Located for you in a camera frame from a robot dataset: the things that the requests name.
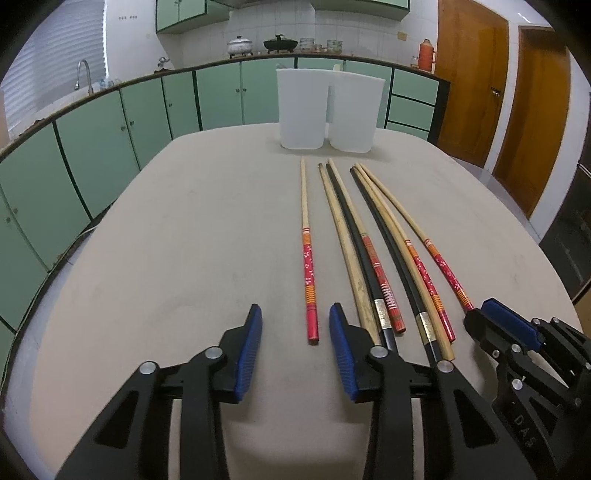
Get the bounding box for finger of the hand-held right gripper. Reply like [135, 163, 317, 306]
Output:
[531, 318, 591, 408]
[464, 298, 544, 366]

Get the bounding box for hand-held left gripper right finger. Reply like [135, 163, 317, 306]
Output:
[329, 303, 539, 480]

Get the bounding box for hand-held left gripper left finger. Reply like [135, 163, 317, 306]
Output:
[55, 303, 263, 480]

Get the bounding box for plain pale wooden chopstick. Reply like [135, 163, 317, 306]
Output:
[317, 163, 383, 347]
[353, 164, 456, 361]

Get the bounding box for red white-print wooden chopstick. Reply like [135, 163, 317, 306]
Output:
[328, 158, 407, 335]

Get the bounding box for black chopstick with gold band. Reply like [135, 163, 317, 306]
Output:
[350, 167, 441, 369]

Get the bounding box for red floral wooden chopstick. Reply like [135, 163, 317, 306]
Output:
[359, 163, 476, 312]
[356, 164, 458, 343]
[300, 157, 320, 346]

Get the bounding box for white plastic container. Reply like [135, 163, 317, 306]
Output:
[327, 71, 386, 154]
[276, 68, 331, 150]

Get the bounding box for black oven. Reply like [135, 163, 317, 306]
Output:
[538, 159, 591, 305]

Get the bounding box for plain wooden door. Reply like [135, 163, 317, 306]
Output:
[492, 25, 573, 220]

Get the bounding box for green kitchen base cabinets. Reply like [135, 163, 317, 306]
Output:
[0, 56, 451, 370]

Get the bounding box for orange thermos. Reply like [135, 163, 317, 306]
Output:
[419, 39, 437, 73]

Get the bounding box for white cooking pot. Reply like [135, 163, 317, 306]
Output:
[226, 36, 254, 59]

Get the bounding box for black cooking pot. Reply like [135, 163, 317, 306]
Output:
[263, 34, 299, 55]

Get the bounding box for chrome sink faucet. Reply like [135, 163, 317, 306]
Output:
[75, 59, 94, 95]

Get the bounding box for white window blinds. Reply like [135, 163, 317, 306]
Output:
[0, 0, 109, 134]

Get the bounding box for wooden door with handle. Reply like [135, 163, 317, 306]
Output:
[436, 0, 511, 169]

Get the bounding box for green kitchen wall cabinets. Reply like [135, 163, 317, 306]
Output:
[156, 0, 411, 34]

